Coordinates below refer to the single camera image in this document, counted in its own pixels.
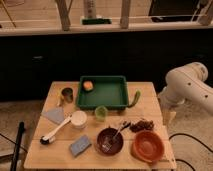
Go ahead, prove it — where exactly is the green pepper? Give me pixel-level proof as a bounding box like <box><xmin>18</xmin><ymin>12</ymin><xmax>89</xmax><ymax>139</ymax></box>
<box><xmin>128</xmin><ymin>90</ymin><xmax>141</xmax><ymax>108</ymax></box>

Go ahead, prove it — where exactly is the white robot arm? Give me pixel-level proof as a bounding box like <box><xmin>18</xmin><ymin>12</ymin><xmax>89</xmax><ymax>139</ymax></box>
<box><xmin>158</xmin><ymin>62</ymin><xmax>213</xmax><ymax>125</ymax></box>

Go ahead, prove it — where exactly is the green plastic cup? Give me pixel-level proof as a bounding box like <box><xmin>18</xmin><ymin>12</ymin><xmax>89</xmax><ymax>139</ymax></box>
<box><xmin>95</xmin><ymin>106</ymin><xmax>108</xmax><ymax>121</ymax></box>

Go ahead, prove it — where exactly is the metal cup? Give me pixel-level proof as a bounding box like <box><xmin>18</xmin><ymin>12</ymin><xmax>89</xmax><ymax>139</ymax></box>
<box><xmin>61</xmin><ymin>87</ymin><xmax>73</xmax><ymax>103</ymax></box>

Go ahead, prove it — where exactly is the green plastic tray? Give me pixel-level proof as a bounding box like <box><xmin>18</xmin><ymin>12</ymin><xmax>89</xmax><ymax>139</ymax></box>
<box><xmin>76</xmin><ymin>76</ymin><xmax>129</xmax><ymax>110</ymax></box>

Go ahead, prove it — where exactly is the orange round fruit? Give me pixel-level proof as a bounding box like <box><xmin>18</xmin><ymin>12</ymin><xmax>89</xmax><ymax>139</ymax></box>
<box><xmin>83</xmin><ymin>81</ymin><xmax>93</xmax><ymax>91</ymax></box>

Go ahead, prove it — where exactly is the yellow banana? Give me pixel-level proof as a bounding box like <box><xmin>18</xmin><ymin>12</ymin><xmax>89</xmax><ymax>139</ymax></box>
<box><xmin>57</xmin><ymin>95</ymin><xmax>64</xmax><ymax>107</ymax></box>

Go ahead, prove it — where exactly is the dark grape bunch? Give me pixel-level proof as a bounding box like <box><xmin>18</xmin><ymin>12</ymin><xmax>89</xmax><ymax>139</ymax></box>
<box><xmin>130</xmin><ymin>120</ymin><xmax>154</xmax><ymax>133</ymax></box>

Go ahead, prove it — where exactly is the dark brown bowl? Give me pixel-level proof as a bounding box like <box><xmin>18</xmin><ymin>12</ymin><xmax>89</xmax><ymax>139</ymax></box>
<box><xmin>96</xmin><ymin>127</ymin><xmax>124</xmax><ymax>156</ymax></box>

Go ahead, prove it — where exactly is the light blue cloth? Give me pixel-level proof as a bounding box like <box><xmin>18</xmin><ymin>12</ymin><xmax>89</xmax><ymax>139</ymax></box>
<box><xmin>42</xmin><ymin>107</ymin><xmax>64</xmax><ymax>124</ymax></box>

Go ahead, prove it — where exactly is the metal fork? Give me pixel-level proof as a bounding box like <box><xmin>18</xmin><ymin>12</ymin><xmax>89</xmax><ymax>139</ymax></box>
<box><xmin>102</xmin><ymin>121</ymin><xmax>131</xmax><ymax>152</ymax></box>

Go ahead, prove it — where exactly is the blue sponge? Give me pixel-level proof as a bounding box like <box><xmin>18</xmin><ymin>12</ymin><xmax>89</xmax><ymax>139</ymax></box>
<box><xmin>70</xmin><ymin>135</ymin><xmax>91</xmax><ymax>157</ymax></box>

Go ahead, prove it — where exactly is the green base block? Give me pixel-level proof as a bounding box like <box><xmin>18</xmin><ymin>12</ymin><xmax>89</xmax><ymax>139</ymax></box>
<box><xmin>82</xmin><ymin>18</ymin><xmax>112</xmax><ymax>25</ymax></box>

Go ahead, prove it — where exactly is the orange plastic bowl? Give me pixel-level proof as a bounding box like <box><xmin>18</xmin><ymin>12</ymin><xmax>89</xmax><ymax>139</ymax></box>
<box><xmin>131</xmin><ymin>130</ymin><xmax>164</xmax><ymax>163</ymax></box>

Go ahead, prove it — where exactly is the black monitor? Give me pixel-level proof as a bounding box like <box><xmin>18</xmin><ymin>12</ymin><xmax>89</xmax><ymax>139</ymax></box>
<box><xmin>148</xmin><ymin>0</ymin><xmax>200</xmax><ymax>22</ymax></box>

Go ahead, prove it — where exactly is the black pole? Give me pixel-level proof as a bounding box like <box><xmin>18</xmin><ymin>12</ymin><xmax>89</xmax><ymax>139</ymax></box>
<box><xmin>10</xmin><ymin>122</ymin><xmax>25</xmax><ymax>171</ymax></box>

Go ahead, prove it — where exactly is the black cable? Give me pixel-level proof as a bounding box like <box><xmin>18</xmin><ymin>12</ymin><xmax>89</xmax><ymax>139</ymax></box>
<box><xmin>168</xmin><ymin>132</ymin><xmax>213</xmax><ymax>171</ymax></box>

